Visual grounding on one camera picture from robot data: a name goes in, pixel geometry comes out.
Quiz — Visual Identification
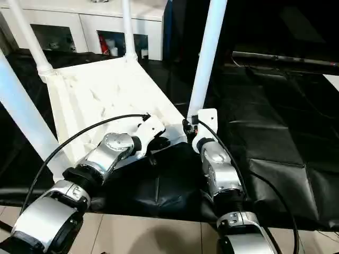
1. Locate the white plastic table leg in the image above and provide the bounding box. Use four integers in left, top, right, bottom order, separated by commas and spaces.
0, 49, 67, 180
7, 0, 58, 77
121, 0, 138, 63
186, 0, 228, 120

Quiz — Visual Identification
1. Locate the white plastic table top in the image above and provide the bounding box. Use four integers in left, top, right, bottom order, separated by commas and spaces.
38, 57, 191, 180

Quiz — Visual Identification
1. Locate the black table mat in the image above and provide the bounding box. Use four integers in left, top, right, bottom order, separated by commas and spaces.
0, 47, 339, 231

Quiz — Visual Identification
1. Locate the black case with yellow label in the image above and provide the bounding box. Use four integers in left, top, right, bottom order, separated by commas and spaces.
162, 0, 235, 63

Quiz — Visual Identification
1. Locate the grey metal bar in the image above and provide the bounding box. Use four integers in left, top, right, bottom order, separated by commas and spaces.
232, 51, 339, 69

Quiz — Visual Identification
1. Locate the white flat board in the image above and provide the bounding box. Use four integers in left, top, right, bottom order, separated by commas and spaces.
323, 74, 339, 92

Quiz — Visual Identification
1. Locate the white sideboard cabinet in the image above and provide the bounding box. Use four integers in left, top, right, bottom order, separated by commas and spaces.
0, 0, 165, 60

